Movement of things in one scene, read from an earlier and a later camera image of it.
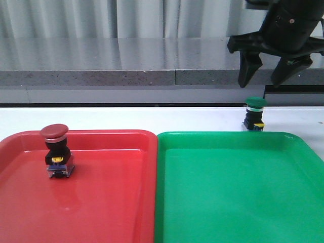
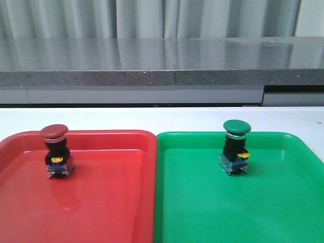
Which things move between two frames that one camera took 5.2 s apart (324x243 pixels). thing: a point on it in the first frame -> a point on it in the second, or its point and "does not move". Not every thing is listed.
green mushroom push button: (253, 119) -> (234, 159)
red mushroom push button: (57, 156) does not move
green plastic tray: (237, 187) does not move
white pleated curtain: (127, 18) does not move
